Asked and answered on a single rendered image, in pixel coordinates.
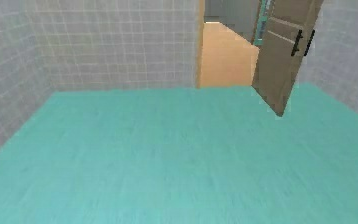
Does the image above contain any black door handle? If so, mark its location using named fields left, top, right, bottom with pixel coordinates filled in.
left=303, top=29, right=316, bottom=57
left=290, top=29, right=304, bottom=57

